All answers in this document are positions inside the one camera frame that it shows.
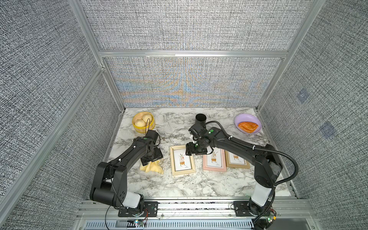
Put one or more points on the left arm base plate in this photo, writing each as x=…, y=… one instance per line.
x=148, y=209

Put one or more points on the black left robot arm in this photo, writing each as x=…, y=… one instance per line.
x=110, y=179

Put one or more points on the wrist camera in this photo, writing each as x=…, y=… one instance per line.
x=197, y=132
x=154, y=135

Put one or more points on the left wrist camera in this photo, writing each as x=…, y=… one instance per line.
x=154, y=135

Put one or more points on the right steamed bun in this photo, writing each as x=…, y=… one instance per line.
x=147, y=118

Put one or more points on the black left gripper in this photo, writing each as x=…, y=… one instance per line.
x=158, y=155

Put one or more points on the purple bowl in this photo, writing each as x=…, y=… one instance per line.
x=248, y=117

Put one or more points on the yellow bamboo steamer basket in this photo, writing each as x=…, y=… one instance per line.
x=143, y=130

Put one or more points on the wooden picture frame deer print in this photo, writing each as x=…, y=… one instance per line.
x=234, y=161

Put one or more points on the steamed bun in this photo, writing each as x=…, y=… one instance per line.
x=140, y=123
x=147, y=118

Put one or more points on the left steamed bun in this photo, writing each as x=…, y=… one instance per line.
x=140, y=123

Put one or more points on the yellow microfibre cloth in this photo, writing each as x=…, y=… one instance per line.
x=152, y=167

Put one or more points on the black mug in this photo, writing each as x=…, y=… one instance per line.
x=200, y=120

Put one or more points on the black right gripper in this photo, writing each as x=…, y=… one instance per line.
x=189, y=150

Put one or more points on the orange food in bowl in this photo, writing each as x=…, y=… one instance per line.
x=248, y=127

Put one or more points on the pink picture frame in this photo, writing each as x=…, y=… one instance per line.
x=214, y=163

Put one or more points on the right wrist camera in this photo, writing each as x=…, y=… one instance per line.
x=197, y=132

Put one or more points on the aluminium front rail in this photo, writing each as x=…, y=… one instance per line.
x=199, y=213

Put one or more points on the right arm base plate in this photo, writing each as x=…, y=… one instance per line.
x=243, y=209

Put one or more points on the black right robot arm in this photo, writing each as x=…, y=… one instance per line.
x=266, y=161

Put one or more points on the light wood picture frame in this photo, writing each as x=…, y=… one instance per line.
x=181, y=163

